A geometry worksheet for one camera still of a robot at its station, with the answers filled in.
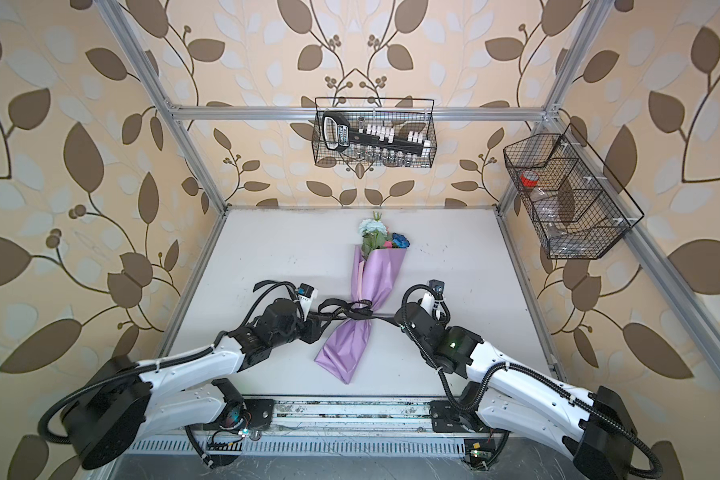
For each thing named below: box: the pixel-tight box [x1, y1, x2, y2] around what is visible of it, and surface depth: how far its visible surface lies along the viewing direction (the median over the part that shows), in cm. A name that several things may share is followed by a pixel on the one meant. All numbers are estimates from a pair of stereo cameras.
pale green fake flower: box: [358, 211, 387, 245], surface depth 107 cm
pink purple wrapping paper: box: [314, 245, 407, 384], surface depth 86 cm
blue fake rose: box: [392, 232, 411, 249], surface depth 107 cm
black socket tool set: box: [323, 112, 431, 167], surface depth 87 cm
